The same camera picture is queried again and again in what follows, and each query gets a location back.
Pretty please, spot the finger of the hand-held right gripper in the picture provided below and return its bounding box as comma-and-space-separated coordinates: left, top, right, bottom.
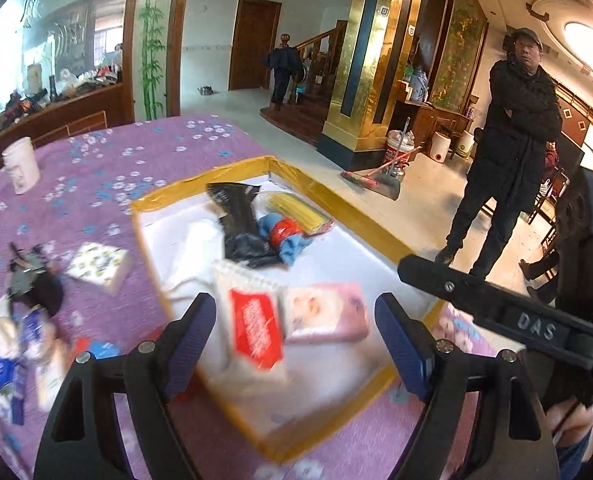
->
397, 254, 593, 373

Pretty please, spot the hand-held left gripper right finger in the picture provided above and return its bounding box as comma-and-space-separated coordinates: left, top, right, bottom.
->
374, 291, 562, 480

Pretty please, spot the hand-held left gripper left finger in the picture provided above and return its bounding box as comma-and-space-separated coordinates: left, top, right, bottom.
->
34, 291, 218, 480

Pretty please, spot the white tissue pack red label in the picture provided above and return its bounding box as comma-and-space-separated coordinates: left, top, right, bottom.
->
211, 260, 290, 396

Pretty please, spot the white towel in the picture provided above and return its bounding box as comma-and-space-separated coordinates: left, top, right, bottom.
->
164, 215, 232, 301

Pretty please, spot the pink tissue pack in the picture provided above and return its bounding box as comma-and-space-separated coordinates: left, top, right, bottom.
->
281, 282, 372, 345

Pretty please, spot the yellow-taped cardboard box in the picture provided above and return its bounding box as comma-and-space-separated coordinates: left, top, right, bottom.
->
130, 156, 447, 465

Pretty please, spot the black plastic bag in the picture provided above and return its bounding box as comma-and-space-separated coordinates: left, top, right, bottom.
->
224, 232, 283, 268

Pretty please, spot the blue cloth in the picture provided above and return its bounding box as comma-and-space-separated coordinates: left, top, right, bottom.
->
256, 214, 313, 267

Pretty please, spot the red plastic packet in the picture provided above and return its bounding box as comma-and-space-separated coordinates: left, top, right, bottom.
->
269, 220, 302, 248

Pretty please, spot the black snack bag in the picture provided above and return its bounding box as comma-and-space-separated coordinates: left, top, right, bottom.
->
205, 182, 262, 241

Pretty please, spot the beige tissue pack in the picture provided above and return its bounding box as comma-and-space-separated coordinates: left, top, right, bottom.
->
34, 330, 72, 411

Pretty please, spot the yellow sponge pack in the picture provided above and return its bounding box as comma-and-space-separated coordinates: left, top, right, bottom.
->
268, 191, 335, 236

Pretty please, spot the person's right forearm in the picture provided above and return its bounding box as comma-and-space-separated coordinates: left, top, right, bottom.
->
547, 395, 593, 480

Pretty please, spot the blue flat packet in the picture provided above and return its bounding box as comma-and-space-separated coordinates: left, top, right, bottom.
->
89, 341, 122, 360

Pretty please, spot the white patterned tissue pack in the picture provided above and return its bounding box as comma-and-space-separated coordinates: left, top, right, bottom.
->
65, 242, 130, 296

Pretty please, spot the broom and dustpan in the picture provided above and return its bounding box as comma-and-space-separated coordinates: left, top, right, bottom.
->
341, 117, 422, 201

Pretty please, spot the black cylindrical motor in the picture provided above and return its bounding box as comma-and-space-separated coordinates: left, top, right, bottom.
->
6, 242, 64, 318

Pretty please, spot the red bucket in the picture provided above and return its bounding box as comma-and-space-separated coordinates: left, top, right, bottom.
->
384, 129, 417, 181

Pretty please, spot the wooden cabinet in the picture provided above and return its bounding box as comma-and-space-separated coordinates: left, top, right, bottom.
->
391, 80, 475, 156

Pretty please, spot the large water bottle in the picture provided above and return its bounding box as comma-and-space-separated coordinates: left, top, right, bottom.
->
409, 67, 430, 103

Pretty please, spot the round ceiling light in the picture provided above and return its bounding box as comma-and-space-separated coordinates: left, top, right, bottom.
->
564, 20, 593, 58

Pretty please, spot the white plastic jar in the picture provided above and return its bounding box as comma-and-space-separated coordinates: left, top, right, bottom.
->
1, 136, 42, 197

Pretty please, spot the wooden staircase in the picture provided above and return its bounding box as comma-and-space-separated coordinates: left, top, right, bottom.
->
259, 20, 350, 146

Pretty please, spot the wooden sideboard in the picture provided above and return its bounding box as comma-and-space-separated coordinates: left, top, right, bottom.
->
0, 82, 134, 176

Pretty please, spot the gold pillar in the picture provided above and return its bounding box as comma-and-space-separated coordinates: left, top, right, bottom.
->
317, 0, 452, 171

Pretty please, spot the hung dark coat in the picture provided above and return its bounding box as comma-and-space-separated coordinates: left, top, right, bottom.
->
262, 45, 305, 111

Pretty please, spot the wooden door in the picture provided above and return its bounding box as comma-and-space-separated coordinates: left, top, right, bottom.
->
228, 0, 283, 92

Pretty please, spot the green gold wall painting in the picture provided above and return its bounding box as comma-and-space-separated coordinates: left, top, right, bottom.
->
429, 0, 490, 113

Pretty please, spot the bamboo wall decal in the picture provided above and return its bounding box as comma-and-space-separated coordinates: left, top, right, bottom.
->
136, 0, 170, 121

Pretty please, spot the large wall mirror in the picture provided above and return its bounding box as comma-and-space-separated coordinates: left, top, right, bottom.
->
0, 0, 137, 131

